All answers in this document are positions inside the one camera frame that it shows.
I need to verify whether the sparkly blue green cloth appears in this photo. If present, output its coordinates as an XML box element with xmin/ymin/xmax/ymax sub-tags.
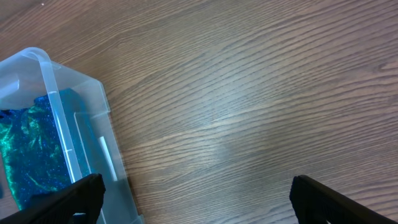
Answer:
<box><xmin>1</xmin><ymin>89</ymin><xmax>98</xmax><ymax>210</ymax></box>

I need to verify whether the clear plastic storage bin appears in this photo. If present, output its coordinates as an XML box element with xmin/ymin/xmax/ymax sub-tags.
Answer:
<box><xmin>1</xmin><ymin>47</ymin><xmax>144</xmax><ymax>224</ymax></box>

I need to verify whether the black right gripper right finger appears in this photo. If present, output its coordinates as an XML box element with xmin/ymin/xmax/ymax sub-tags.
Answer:
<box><xmin>289</xmin><ymin>175</ymin><xmax>395</xmax><ymax>224</ymax></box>

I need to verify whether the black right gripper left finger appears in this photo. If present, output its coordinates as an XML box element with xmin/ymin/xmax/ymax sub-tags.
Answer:
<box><xmin>1</xmin><ymin>174</ymin><xmax>106</xmax><ymax>224</ymax></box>

